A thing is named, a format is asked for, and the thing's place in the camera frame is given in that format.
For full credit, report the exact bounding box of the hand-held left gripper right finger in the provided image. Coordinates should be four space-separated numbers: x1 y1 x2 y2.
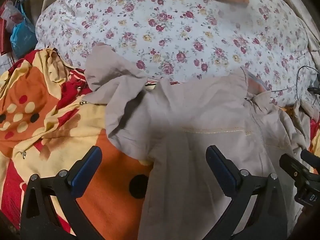
197 145 297 240

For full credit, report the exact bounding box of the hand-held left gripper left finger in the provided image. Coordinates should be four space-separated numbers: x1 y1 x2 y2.
20 145 105 240

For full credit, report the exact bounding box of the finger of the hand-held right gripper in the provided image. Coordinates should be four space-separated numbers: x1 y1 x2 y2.
279 153 313 188
301 149 320 174

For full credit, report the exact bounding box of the orange yellow red printed bedsheet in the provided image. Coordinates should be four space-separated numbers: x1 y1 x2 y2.
0 47 320 235

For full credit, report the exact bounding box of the beige pillow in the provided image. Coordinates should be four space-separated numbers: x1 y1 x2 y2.
299 15 320 83

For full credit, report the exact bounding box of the white floral quilt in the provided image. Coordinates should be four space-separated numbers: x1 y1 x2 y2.
35 0 317 105

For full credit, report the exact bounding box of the blue plastic bag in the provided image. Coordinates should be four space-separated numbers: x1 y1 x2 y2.
10 4 38 58

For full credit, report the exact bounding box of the red cloth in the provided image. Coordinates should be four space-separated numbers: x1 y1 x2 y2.
0 2 15 55

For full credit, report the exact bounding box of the clear plastic bag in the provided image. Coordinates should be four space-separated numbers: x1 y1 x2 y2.
1 0 23 28

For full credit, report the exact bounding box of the black cable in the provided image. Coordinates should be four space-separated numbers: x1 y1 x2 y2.
294 66 320 105

